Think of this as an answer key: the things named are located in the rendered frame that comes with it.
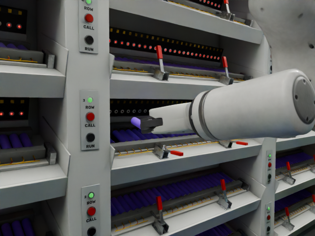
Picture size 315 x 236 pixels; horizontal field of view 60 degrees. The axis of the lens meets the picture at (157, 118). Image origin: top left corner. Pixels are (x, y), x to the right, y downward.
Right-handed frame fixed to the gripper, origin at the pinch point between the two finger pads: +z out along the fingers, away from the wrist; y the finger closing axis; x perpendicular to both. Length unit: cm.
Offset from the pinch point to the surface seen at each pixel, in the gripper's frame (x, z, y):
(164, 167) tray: 10.6, 8.9, -9.2
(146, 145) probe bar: 4.5, 11.8, -6.2
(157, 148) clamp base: 5.5, 9.6, -8.2
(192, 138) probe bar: 3.9, 11.5, -23.1
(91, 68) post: -12.7, 4.3, 10.9
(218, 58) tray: -25, 19, -49
